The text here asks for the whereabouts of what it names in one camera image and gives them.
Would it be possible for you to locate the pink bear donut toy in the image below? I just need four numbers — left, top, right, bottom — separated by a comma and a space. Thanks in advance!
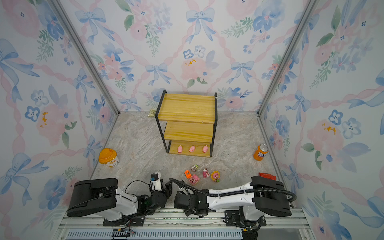
189, 175, 200, 186

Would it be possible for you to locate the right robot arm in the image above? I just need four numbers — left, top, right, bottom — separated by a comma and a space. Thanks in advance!
169, 176, 297, 222

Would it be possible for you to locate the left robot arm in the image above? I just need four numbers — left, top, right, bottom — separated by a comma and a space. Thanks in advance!
67, 173, 173, 226

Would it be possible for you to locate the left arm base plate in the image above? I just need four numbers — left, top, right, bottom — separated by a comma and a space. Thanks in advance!
103, 216, 145, 227

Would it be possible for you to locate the orange soda can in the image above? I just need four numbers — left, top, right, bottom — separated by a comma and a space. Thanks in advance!
253, 144, 269, 161

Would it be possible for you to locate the orange lid plastic jar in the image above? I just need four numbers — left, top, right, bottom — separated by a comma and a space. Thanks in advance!
99, 148, 120, 168

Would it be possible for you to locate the pink bear cream toy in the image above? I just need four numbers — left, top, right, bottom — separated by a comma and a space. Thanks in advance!
202, 168, 210, 178

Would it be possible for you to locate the green box toy truck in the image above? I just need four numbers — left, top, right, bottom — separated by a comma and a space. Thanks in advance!
191, 165, 199, 173

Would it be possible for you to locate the red small object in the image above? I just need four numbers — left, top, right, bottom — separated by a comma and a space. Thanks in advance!
259, 173, 277, 181

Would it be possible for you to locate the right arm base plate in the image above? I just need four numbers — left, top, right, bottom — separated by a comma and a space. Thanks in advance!
223, 210, 267, 229

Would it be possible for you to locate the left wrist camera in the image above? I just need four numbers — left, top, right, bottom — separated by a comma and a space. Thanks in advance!
149, 172, 162, 193

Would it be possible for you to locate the orange toy truck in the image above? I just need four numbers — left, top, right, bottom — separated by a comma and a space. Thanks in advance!
185, 170, 192, 179

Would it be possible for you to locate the small green packet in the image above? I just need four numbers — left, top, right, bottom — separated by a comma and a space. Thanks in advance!
148, 109, 157, 117

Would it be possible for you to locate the pink bear sunflower toy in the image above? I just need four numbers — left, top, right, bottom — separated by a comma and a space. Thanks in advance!
211, 171, 221, 183

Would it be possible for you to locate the wooden three-tier shelf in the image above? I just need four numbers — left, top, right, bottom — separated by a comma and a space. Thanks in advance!
155, 90, 218, 158

